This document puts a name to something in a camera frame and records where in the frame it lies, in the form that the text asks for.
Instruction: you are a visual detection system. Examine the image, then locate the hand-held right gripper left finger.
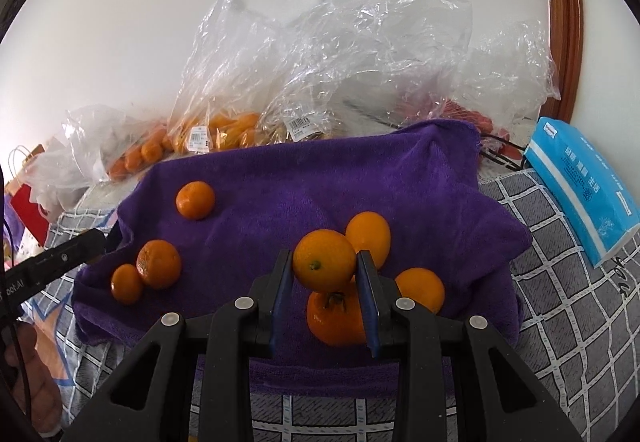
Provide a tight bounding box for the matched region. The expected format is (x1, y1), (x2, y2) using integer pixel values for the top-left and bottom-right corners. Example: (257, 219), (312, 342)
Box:
(60, 249), (293, 442)

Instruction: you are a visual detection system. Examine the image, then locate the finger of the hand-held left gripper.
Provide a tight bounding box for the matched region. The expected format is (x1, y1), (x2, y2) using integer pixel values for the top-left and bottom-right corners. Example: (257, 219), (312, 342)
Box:
(50, 228), (109, 274)

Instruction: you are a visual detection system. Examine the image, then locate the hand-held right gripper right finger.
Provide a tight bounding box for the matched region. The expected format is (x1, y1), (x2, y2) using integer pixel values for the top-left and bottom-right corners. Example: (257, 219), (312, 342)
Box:
(356, 249), (583, 442)

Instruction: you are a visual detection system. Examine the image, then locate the large orange with green stem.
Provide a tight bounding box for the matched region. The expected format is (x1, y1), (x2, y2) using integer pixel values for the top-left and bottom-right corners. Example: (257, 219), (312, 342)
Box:
(306, 289), (371, 348)

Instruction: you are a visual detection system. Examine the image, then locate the small mandarin orange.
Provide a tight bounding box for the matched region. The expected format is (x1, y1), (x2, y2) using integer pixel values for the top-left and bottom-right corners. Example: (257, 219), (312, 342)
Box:
(110, 264), (145, 306)

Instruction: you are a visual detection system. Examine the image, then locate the round orange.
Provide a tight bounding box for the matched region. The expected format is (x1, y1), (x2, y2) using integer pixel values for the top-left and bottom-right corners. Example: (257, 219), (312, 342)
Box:
(292, 229), (358, 293)
(395, 267), (446, 315)

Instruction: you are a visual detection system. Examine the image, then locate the oval yellow-orange citrus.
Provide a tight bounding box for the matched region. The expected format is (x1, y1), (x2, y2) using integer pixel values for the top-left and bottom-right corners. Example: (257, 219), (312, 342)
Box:
(345, 211), (392, 270)

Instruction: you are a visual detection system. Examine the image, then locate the person's left hand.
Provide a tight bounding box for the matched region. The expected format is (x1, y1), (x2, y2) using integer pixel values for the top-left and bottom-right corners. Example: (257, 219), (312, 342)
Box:
(4, 322), (63, 439)

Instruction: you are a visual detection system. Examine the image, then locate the red paper bag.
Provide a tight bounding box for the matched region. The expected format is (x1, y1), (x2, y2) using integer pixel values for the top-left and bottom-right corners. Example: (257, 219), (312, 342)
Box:
(9, 184), (51, 248)

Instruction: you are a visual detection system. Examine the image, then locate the white plastic bag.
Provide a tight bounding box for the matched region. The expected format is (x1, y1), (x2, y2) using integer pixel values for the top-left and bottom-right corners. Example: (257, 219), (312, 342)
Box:
(22, 149), (101, 213)

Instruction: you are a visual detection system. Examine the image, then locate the clear bag of mandarins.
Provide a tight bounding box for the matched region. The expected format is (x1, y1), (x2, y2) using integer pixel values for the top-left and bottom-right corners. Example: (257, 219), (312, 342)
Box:
(62, 104), (173, 183)

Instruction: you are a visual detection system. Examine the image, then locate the purple towel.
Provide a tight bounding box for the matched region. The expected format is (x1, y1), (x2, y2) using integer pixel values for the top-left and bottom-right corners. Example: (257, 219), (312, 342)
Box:
(72, 119), (533, 395)

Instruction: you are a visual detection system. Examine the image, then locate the labelled clear fruit bag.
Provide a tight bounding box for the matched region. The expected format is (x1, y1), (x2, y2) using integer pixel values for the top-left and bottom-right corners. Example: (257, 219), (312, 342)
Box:
(260, 72), (351, 144)

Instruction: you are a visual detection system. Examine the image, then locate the clear bag of kumquats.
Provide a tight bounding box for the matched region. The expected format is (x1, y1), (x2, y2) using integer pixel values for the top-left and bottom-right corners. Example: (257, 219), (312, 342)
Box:
(167, 0), (286, 155)

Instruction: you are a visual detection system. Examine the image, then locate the blue tissue pack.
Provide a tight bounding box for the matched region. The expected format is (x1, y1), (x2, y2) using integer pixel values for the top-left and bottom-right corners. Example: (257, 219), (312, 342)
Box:
(522, 117), (640, 269)

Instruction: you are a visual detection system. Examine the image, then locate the large crumpled clear bag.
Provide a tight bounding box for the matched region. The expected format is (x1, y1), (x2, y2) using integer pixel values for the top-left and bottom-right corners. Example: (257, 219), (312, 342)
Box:
(280, 0), (473, 130)

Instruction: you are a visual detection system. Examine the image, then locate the crumpled clear plastic bag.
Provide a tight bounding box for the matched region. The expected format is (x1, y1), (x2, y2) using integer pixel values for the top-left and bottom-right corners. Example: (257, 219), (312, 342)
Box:
(450, 19), (562, 125)

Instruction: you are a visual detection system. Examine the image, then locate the black cable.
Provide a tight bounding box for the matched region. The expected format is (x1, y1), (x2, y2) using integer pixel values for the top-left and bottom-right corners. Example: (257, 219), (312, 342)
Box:
(479, 134), (532, 171)

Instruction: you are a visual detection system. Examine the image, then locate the brown wooden frame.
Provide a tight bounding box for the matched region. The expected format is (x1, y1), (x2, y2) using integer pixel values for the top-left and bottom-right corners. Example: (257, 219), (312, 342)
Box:
(535, 0), (583, 123)

